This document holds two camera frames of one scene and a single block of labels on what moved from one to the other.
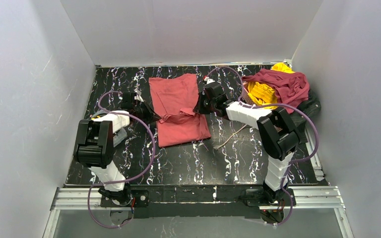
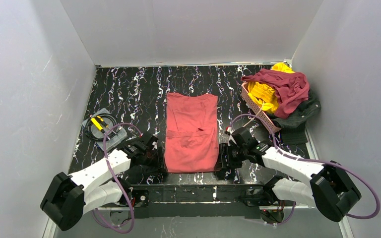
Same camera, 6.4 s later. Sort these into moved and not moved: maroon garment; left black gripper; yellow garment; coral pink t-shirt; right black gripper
Moved: right black gripper; coral pink t-shirt; left black gripper
Not moved: yellow garment; maroon garment
